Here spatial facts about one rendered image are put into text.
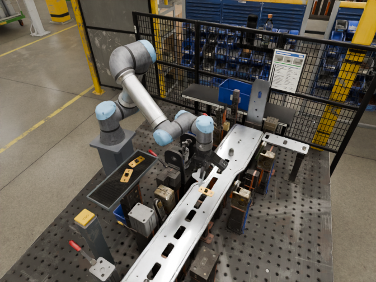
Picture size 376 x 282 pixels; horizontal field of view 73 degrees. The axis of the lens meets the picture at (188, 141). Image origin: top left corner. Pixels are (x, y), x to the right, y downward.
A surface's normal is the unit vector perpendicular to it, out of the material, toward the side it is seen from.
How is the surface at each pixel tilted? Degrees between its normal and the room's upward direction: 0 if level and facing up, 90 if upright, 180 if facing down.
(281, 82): 90
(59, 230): 0
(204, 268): 0
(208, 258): 0
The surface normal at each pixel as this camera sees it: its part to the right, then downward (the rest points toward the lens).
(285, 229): -0.01, -0.77
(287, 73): -0.50, 0.56
